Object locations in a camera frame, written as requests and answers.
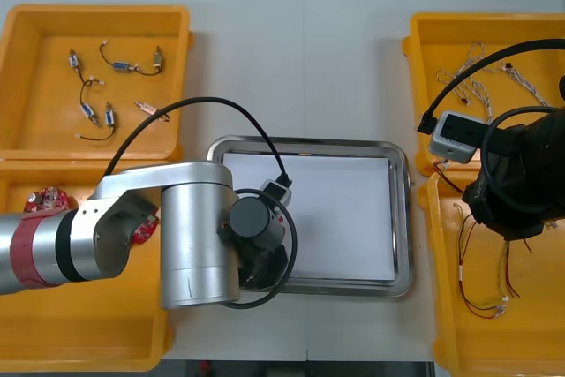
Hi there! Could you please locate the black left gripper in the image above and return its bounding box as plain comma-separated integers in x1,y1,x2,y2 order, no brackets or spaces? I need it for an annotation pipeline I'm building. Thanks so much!
237,244,290,291

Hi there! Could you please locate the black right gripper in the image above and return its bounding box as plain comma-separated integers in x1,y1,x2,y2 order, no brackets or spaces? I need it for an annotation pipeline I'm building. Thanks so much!
462,160,558,243

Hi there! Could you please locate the white paper sheet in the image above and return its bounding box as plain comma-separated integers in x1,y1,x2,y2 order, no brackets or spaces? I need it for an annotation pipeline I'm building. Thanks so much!
222,151,396,282

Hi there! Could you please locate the steel tray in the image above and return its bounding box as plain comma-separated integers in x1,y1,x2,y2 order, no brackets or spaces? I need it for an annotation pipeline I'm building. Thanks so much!
206,134,414,298

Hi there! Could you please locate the round red circuit board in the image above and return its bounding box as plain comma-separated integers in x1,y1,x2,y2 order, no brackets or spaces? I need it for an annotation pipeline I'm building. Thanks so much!
24,186,72,215
132,207,161,245

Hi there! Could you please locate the yellow-orange plastic bin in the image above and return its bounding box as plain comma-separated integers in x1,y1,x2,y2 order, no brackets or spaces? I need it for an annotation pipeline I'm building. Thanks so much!
401,12,565,177
417,171,565,377
0,160,177,373
0,4,195,162

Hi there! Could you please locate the white label solenoid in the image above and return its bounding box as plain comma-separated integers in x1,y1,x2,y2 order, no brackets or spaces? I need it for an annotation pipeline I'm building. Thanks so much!
133,100,171,123

